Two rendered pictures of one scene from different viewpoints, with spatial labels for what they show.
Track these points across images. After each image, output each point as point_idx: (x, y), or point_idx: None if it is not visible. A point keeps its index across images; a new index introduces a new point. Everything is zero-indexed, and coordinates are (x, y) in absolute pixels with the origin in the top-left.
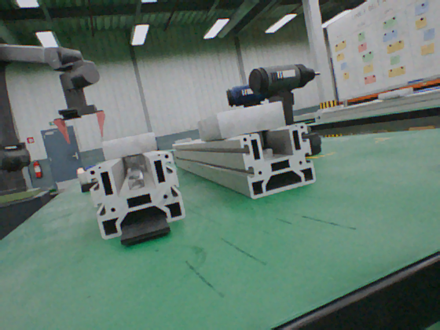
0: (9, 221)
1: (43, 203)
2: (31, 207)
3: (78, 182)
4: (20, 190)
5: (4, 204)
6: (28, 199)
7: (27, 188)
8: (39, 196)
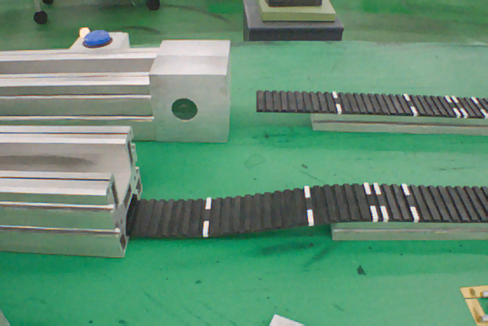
0: (245, 37)
1: (261, 40)
2: (247, 35)
3: (396, 48)
4: (267, 1)
5: (245, 9)
6: (247, 22)
7: (304, 3)
8: (250, 26)
